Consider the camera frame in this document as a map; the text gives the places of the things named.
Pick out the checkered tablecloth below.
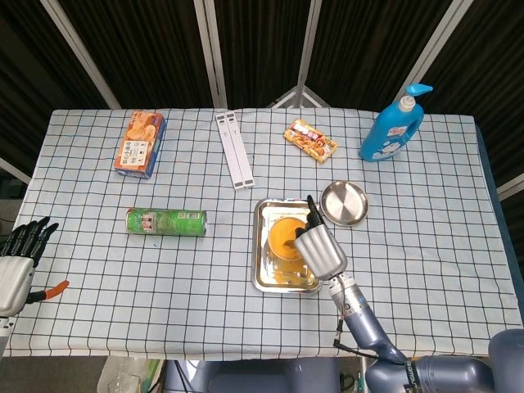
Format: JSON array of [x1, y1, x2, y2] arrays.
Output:
[[2, 106, 524, 361]]

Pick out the orange blue biscuit box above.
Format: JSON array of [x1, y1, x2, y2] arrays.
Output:
[[113, 110, 168, 180]]

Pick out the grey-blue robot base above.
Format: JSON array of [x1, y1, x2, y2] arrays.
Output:
[[163, 358, 343, 393]]

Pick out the white flat bar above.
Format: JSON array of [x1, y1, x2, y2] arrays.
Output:
[[215, 111, 255, 191]]

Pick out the dark folding partition screen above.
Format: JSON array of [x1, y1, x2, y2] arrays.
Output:
[[0, 0, 524, 201]]

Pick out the round steel plate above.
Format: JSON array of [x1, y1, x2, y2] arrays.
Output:
[[319, 180, 369, 228]]

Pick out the rectangular steel tray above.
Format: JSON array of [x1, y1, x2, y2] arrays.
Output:
[[251, 198, 323, 295]]

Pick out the orange bowl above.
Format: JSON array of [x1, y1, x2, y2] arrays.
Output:
[[267, 215, 313, 262]]

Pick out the yellow curry box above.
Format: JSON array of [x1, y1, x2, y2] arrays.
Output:
[[284, 118, 339, 165]]

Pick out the clear plastic bag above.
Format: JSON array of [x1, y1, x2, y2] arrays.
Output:
[[97, 355, 165, 393]]

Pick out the white metal screen foot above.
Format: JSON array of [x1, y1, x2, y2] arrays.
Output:
[[268, 84, 331, 110]]

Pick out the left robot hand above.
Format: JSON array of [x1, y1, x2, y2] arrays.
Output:
[[0, 216, 70, 318]]

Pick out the blue detergent bottle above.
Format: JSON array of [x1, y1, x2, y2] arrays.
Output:
[[359, 84, 435, 164]]

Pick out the green chips can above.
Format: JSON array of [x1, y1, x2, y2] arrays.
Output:
[[124, 207, 208, 237]]

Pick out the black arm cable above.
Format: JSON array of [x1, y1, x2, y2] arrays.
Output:
[[332, 317, 406, 365]]

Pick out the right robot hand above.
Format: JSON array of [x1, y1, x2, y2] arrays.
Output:
[[291, 195, 349, 282]]

